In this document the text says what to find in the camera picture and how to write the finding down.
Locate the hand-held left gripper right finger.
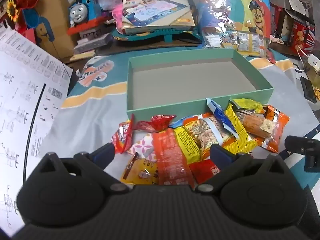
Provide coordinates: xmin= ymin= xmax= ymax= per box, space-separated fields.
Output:
xmin=196 ymin=144 xmax=291 ymax=195

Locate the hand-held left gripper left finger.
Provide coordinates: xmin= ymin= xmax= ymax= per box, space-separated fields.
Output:
xmin=37 ymin=142 xmax=130 ymax=195

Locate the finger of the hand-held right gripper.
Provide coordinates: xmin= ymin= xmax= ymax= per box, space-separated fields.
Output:
xmin=284 ymin=135 xmax=313 ymax=155

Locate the red snack packet white print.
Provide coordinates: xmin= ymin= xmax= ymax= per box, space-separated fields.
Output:
xmin=189 ymin=159 xmax=222 ymax=184

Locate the red snack packet colourful print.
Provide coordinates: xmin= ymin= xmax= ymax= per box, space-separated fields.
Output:
xmin=111 ymin=114 xmax=135 ymax=155

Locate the blue white snack packet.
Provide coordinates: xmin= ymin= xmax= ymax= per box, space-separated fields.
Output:
xmin=205 ymin=97 xmax=240 ymax=140

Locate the yellow snack packet brown strip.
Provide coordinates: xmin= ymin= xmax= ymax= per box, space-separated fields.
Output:
xmin=121 ymin=152 xmax=160 ymax=186

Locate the clear-wrapped cake bar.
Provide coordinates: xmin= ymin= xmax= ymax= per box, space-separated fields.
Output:
xmin=236 ymin=109 xmax=275 ymax=138

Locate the large orange-red snack packet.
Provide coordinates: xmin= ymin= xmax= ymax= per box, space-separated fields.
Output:
xmin=152 ymin=129 xmax=195 ymax=187

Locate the green cardboard box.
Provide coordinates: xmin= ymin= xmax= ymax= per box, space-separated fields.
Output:
xmin=126 ymin=49 xmax=275 ymax=121

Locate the black phone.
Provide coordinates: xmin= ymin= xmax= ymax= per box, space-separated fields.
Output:
xmin=299 ymin=76 xmax=318 ymax=103

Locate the white power strip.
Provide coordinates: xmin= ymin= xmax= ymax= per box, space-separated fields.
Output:
xmin=306 ymin=54 xmax=320 ymax=72

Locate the white instruction sheet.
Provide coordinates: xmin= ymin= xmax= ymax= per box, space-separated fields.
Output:
xmin=0 ymin=27 xmax=74 ymax=238

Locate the pink cloth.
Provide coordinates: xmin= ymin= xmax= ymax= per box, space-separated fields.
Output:
xmin=269 ymin=35 xmax=284 ymax=46

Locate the red biscuit box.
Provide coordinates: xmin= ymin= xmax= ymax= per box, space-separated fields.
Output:
xmin=289 ymin=21 xmax=316 ymax=53

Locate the grey purple small box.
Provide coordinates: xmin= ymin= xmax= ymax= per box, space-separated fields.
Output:
xmin=73 ymin=29 xmax=113 ymax=55

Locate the teal plastic toy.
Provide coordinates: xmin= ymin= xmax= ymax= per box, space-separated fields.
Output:
xmin=111 ymin=26 xmax=201 ymax=44

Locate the large cartoon dog snack bag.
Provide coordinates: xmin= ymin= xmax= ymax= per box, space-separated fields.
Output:
xmin=199 ymin=0 xmax=277 ymax=64

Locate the blue toy train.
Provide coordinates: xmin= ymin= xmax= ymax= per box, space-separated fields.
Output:
xmin=67 ymin=0 xmax=116 ymax=36

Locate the beige drawing mat box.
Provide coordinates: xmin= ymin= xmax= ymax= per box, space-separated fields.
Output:
xmin=116 ymin=0 xmax=197 ymax=35

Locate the brown cardboard box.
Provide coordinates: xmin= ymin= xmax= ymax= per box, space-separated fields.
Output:
xmin=32 ymin=0 xmax=84 ymax=61

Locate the artificial sunflower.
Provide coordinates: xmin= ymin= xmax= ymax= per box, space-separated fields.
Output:
xmin=6 ymin=0 xmax=22 ymax=22

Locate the white cable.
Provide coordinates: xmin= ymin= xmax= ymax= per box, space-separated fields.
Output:
xmin=296 ymin=45 xmax=310 ymax=73

